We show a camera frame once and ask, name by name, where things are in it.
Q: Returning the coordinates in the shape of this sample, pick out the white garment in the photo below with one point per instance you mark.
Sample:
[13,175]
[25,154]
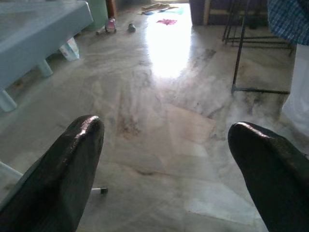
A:
[299,91]

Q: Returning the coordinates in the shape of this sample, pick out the white printed plastic bag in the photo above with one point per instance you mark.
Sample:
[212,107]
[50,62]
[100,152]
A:
[70,49]

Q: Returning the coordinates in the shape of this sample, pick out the brown wooden stand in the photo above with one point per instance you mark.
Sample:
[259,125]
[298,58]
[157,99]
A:
[111,9]

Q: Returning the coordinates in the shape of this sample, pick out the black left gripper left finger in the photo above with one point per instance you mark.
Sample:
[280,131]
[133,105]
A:
[55,183]

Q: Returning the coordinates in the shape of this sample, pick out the blue checked garment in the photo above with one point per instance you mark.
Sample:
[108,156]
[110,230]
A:
[289,19]

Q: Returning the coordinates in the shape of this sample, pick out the pink cloth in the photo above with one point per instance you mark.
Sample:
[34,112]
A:
[166,21]

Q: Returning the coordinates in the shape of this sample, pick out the green plastic bin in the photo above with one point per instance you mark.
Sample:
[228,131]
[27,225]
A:
[96,14]

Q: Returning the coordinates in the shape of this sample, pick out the black metal drying rack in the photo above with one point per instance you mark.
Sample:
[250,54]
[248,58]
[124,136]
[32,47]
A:
[237,60]

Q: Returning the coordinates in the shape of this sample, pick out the light blue low plastic table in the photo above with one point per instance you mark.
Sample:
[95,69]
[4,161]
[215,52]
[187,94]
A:
[29,36]

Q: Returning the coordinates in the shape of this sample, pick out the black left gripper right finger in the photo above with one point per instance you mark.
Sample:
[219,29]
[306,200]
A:
[277,183]

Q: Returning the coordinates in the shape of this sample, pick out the beige cloth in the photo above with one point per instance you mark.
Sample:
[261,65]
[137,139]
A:
[154,6]

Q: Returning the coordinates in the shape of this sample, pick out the pink toy stroller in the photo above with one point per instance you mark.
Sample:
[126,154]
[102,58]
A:
[111,24]

